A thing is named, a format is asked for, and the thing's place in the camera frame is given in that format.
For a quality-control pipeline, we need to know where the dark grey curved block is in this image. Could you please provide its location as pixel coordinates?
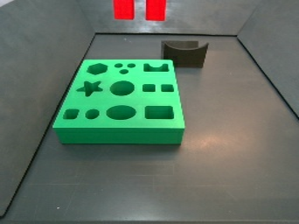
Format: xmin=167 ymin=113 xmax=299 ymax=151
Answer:
xmin=162 ymin=40 xmax=210 ymax=68

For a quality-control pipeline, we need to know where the green shape-sorting block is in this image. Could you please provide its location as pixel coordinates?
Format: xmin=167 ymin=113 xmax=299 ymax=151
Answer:
xmin=52 ymin=59 xmax=185 ymax=144

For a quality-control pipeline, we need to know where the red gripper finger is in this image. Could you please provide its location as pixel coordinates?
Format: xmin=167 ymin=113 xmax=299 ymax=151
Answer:
xmin=146 ymin=0 xmax=166 ymax=21
xmin=114 ymin=0 xmax=135 ymax=20

